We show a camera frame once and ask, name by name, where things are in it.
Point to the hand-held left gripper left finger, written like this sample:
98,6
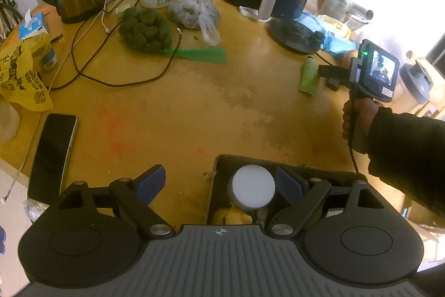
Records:
151,184

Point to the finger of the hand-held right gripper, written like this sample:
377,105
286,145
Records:
333,84
328,71

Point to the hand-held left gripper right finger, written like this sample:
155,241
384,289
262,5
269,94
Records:
288,185

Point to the green tube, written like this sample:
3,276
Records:
308,77

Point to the white cup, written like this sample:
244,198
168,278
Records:
252,187

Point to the black cardboard box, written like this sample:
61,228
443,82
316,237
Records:
222,178

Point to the person's right forearm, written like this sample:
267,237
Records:
410,151

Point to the wooden desktop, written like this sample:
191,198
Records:
226,116

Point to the person's right hand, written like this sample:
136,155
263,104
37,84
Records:
358,119

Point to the brown potato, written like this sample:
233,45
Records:
349,55

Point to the clear blender jar grey lid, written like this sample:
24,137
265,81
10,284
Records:
417,84

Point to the yellow food pack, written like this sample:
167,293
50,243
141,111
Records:
335,26

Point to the black kettle base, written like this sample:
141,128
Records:
292,34

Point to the light blue plastic wrap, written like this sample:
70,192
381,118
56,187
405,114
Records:
309,20

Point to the dark monitor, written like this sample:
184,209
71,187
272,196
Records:
438,50

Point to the silver metal tube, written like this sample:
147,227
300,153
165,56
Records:
361,10

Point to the black smartphone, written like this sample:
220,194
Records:
52,157

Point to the clear bag dark contents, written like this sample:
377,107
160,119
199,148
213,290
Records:
189,10

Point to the green net bag of fruit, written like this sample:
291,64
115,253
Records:
142,29

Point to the white plastic container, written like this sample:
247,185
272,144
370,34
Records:
7,119

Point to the blue object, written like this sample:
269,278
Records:
1,241

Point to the small glass jar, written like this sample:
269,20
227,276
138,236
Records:
48,58

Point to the yellow plastic bag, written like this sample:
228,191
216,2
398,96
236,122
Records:
21,74

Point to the blue tissue box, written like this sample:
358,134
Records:
36,25

